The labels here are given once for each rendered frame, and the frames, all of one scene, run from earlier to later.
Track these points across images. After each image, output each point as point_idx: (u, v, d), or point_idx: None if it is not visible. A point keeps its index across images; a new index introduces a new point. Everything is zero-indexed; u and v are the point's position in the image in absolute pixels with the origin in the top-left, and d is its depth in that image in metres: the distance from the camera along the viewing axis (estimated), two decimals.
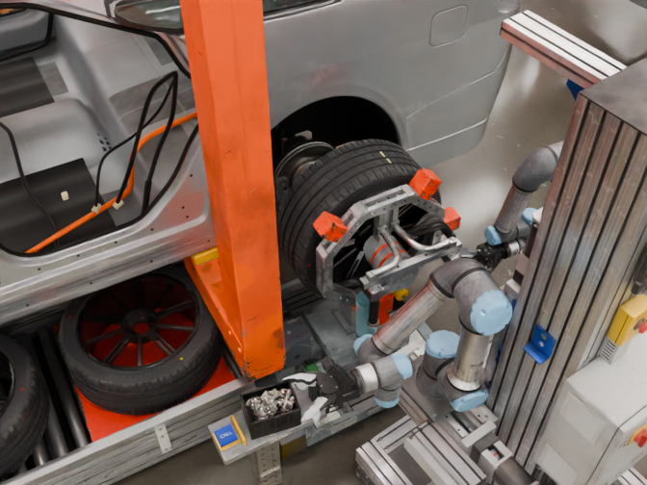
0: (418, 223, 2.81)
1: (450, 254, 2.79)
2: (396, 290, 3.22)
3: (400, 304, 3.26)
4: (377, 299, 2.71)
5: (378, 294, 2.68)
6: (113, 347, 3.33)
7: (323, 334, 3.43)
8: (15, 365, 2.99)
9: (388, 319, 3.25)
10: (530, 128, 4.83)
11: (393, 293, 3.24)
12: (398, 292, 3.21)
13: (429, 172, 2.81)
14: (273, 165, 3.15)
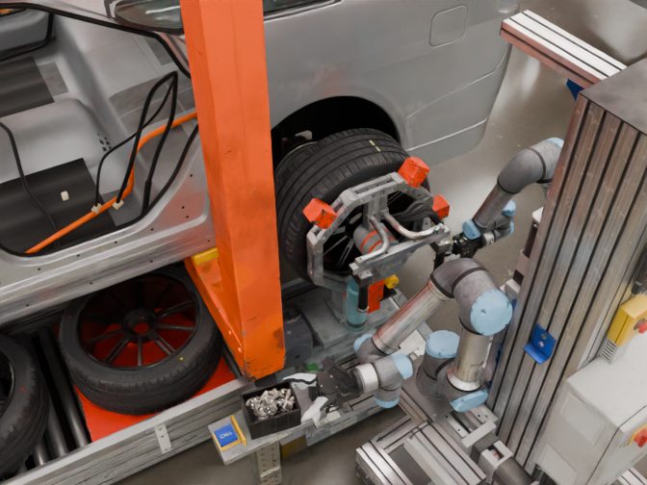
0: (407, 210, 2.86)
1: (438, 241, 2.84)
2: (387, 277, 3.26)
3: (390, 292, 3.31)
4: (367, 285, 2.75)
5: (367, 279, 2.73)
6: (113, 347, 3.33)
7: (316, 322, 3.48)
8: (15, 365, 2.99)
9: (378, 306, 3.30)
10: (530, 128, 4.83)
11: (383, 281, 3.28)
12: (388, 279, 3.26)
13: (418, 161, 2.86)
14: (273, 165, 3.15)
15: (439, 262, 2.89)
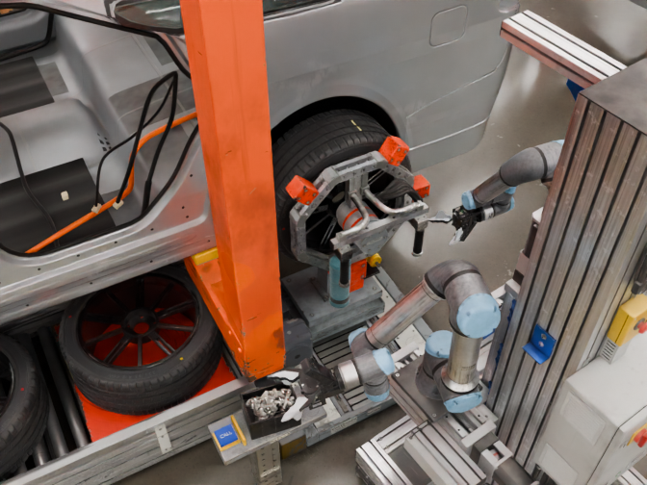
0: (387, 188, 2.94)
1: (417, 217, 2.93)
2: (370, 256, 3.35)
3: (374, 270, 3.39)
4: (348, 260, 2.84)
5: (348, 254, 2.82)
6: (113, 347, 3.33)
7: (301, 301, 3.57)
8: (15, 365, 2.99)
9: (362, 284, 3.38)
10: (530, 128, 4.83)
11: (367, 260, 3.37)
12: (371, 258, 3.34)
13: (398, 140, 2.94)
14: None
15: (419, 239, 2.98)
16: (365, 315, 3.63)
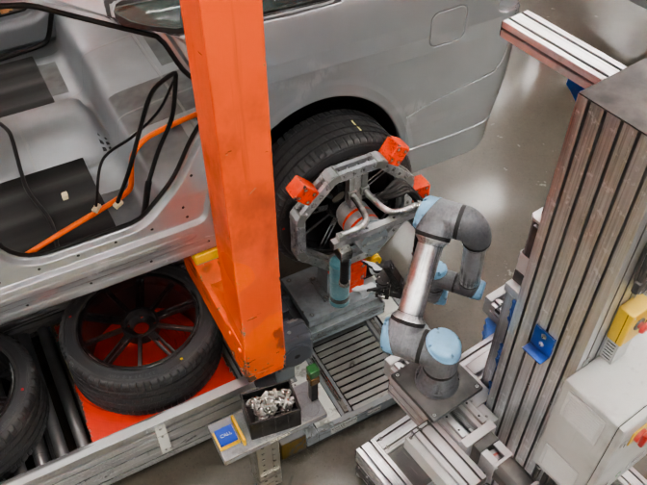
0: (387, 188, 2.94)
1: None
2: (370, 256, 3.35)
3: None
4: (348, 260, 2.84)
5: (348, 254, 2.82)
6: (113, 347, 3.33)
7: (301, 301, 3.57)
8: (15, 365, 2.99)
9: (362, 284, 3.38)
10: (530, 128, 4.83)
11: (367, 260, 3.37)
12: (371, 258, 3.34)
13: (398, 140, 2.94)
14: None
15: None
16: (365, 315, 3.63)
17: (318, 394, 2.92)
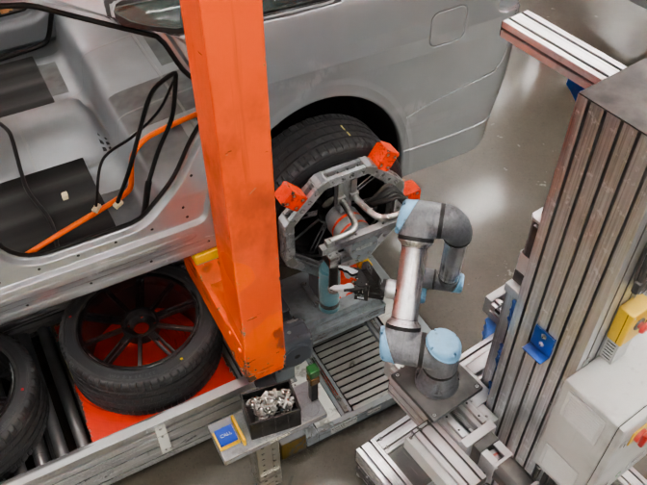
0: (376, 193, 2.92)
1: None
2: (360, 261, 3.33)
3: None
4: (336, 266, 2.82)
5: (336, 261, 2.79)
6: (113, 347, 3.33)
7: (293, 306, 3.55)
8: (15, 365, 2.99)
9: None
10: (530, 128, 4.83)
11: (357, 265, 3.35)
12: (362, 264, 3.32)
13: (387, 144, 2.92)
14: None
15: None
16: (366, 316, 3.62)
17: (318, 394, 2.92)
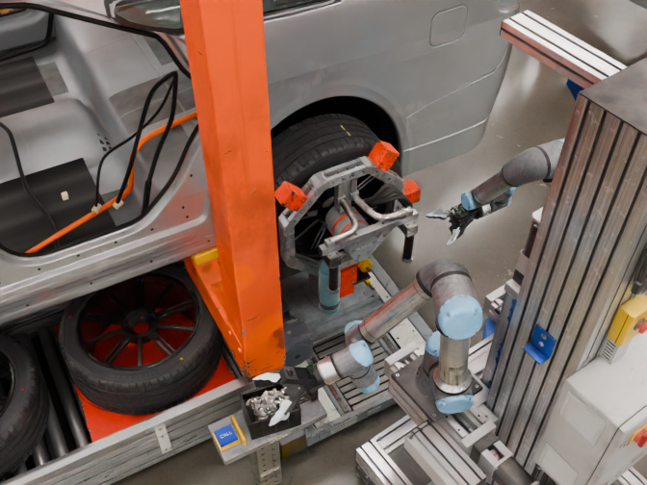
0: (376, 193, 2.92)
1: (406, 223, 2.90)
2: (360, 261, 3.33)
3: (364, 275, 3.37)
4: (336, 266, 2.82)
5: (336, 261, 2.79)
6: (113, 347, 3.33)
7: (293, 306, 3.55)
8: (15, 365, 2.99)
9: (352, 290, 3.36)
10: (530, 128, 4.83)
11: (357, 265, 3.35)
12: (362, 264, 3.32)
13: (387, 144, 2.92)
14: None
15: (408, 244, 2.96)
16: (366, 316, 3.62)
17: (318, 394, 2.92)
